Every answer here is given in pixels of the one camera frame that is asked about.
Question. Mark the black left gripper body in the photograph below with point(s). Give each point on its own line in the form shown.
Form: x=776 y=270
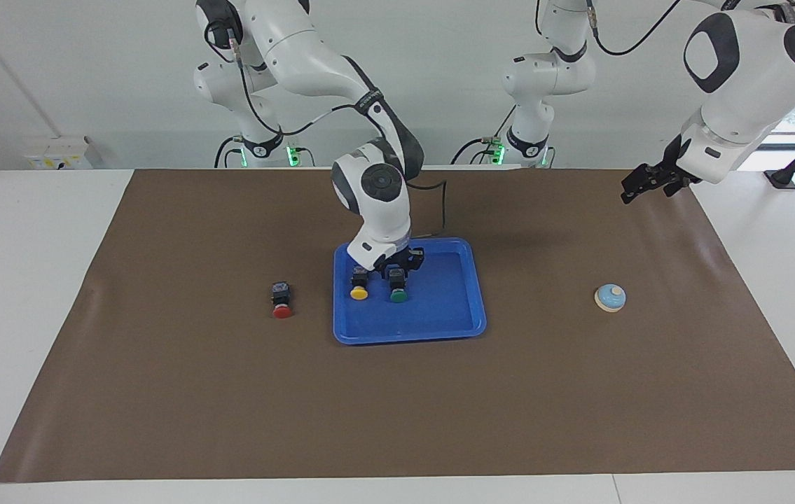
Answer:
x=677 y=164

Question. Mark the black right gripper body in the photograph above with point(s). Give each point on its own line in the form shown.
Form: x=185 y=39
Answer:
x=404 y=257

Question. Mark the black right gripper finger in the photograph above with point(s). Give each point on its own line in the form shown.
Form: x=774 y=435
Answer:
x=413 y=269
x=383 y=271

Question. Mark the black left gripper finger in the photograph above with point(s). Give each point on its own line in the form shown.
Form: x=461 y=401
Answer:
x=672 y=187
x=635 y=189

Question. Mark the green mushroom push button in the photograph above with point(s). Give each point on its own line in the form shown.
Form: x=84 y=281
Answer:
x=398 y=294

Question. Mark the yellow mushroom push button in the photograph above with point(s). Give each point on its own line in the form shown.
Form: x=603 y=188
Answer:
x=358 y=292

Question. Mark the red mushroom push button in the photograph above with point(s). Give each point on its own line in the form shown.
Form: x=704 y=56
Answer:
x=281 y=302

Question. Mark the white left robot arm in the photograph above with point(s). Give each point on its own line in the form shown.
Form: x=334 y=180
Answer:
x=740 y=91

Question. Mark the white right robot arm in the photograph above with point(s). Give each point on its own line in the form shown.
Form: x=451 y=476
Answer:
x=376 y=196

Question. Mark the blue plastic tray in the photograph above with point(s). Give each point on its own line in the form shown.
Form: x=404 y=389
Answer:
x=439 y=308

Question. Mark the light blue service bell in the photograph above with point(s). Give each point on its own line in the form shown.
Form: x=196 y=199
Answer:
x=609 y=299

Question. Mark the brown table mat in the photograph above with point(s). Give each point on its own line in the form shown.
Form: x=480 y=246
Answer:
x=404 y=406

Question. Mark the white wall socket box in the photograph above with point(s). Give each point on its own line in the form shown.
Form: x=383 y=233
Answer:
x=57 y=154

